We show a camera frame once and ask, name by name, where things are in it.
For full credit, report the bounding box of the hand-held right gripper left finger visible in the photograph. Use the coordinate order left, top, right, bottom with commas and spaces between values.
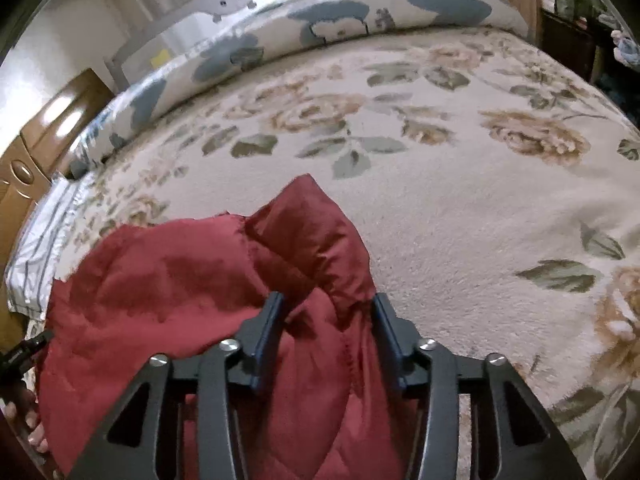
67, 291, 286, 480

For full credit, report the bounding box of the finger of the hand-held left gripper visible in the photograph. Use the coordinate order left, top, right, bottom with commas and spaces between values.
0, 330, 55, 376

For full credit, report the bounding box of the floral blanket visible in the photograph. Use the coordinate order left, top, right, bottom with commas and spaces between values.
50, 25, 640, 480

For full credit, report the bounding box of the dark shelf unit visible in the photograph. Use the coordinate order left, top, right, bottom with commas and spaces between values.
542, 0, 640, 91

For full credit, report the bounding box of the wooden headboard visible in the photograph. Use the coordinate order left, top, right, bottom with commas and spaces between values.
0, 67, 116, 271

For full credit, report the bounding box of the striped white pillow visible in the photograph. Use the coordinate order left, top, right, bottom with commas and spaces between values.
5, 177, 88, 311

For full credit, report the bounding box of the person's left hand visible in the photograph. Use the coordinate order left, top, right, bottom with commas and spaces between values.
0, 385, 48, 455

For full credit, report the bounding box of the blue patterned white duvet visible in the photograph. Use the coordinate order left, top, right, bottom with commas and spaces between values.
70, 0, 531, 171

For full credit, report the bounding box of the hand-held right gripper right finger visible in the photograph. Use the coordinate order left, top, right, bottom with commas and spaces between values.
372, 292, 588, 480

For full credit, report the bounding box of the red quilted jacket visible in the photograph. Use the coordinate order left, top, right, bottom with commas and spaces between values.
35, 174, 421, 480

